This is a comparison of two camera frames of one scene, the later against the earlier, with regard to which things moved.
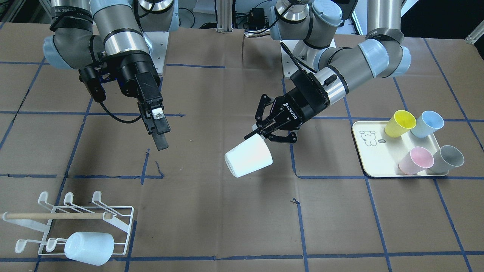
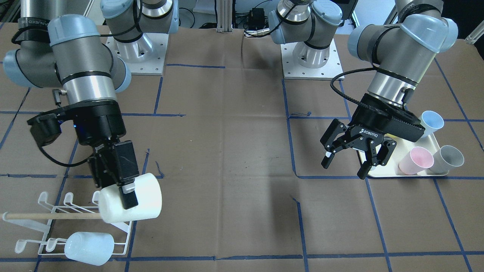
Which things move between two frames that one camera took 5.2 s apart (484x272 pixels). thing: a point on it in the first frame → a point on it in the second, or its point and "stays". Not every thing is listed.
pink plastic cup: (417, 159) stays
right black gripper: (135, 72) → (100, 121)
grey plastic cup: (447, 156) stays
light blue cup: (94, 248) stays
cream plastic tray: (379, 154) stays
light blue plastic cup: (427, 124) stays
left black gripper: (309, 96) → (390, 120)
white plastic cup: (252, 155) → (149, 198)
